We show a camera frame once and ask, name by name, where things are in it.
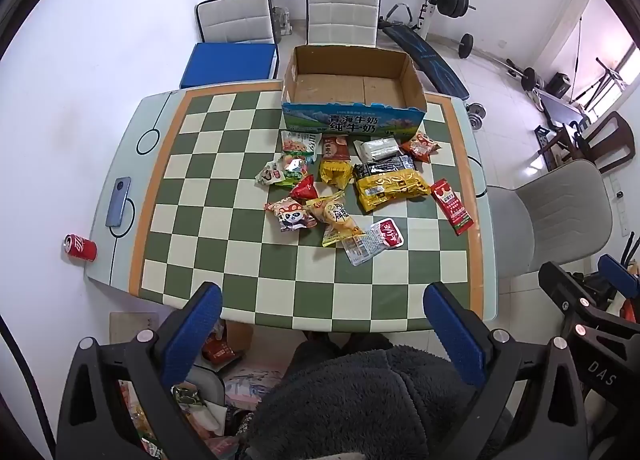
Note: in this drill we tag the brown red snack packet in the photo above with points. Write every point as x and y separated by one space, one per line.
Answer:
334 147

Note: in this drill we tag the grey shell chair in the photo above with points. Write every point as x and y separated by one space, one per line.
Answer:
560 220

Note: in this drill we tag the dark wooden chair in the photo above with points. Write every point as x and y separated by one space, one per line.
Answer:
607 139

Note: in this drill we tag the clear packet with red label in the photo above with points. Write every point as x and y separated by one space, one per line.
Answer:
375 240

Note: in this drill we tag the small yellow snack packet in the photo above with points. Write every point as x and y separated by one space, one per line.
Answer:
337 173

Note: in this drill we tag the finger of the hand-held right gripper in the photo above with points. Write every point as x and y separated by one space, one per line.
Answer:
570 297
620 275

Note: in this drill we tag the small chrome dumbbell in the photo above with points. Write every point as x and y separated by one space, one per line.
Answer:
476 115

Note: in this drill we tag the person's grey fleece clothing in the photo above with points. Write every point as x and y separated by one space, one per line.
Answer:
370 400

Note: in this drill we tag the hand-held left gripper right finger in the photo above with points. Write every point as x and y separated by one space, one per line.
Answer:
455 335

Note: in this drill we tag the pink printed cloth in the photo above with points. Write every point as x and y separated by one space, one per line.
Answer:
252 385

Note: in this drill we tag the black flat screen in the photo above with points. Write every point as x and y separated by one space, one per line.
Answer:
562 109

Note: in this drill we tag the blue cushion stool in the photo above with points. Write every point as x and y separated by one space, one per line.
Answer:
230 64

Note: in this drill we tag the small white red packet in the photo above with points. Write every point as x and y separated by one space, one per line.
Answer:
267 174

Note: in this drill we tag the large yellow snack packet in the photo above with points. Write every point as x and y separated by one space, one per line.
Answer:
392 190

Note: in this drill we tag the green candy ball packet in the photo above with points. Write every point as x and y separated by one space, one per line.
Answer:
292 172

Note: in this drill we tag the red triangular snack packet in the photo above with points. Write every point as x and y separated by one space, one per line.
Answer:
306 189

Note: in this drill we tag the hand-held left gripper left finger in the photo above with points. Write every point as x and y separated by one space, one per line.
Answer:
192 335

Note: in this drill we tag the long red snack packet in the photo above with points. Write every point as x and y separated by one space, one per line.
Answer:
452 207

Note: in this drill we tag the long dumbbell bar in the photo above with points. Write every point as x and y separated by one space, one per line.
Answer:
466 45

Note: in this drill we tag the beige cardboard sheet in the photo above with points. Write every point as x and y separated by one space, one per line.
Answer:
130 327

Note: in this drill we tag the red soda can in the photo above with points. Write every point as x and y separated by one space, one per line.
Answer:
80 247

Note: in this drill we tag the black snack packet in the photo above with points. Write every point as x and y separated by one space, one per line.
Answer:
382 168

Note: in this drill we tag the blue smartphone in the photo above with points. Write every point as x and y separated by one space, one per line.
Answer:
118 202

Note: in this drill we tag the black speaker box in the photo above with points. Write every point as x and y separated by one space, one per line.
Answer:
557 85

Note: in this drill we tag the black metal stand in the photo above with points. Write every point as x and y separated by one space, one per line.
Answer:
611 79

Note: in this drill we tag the white chair with black frame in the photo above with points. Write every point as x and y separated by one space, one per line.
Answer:
235 14

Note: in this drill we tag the white padded chair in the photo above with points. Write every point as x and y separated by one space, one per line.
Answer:
342 12

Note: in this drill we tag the panda print snack packet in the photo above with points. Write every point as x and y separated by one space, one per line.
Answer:
292 215

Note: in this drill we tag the cardboard box with blue print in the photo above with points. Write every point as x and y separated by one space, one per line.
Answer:
350 89

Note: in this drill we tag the yellow bread packet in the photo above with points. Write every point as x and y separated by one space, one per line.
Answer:
336 220

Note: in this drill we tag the white green snack packet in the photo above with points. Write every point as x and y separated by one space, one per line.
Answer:
300 144

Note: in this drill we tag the dark blue sit-up bench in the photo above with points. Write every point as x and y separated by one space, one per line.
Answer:
430 62

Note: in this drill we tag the orange red snack packet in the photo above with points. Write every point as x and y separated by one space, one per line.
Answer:
422 147

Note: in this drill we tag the white silver snack packet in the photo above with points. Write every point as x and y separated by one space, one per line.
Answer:
377 147

